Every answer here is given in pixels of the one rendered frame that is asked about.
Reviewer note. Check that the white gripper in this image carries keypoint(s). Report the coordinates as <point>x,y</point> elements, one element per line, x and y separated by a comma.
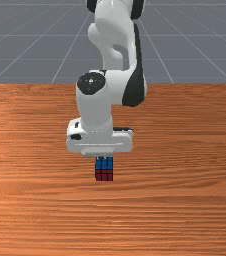
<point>100,141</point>

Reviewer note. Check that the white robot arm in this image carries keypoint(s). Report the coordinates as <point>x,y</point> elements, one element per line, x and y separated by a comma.
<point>110,83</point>

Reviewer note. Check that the many-coloured puzzle cube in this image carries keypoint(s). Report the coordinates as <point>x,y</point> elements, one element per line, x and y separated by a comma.
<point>104,168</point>

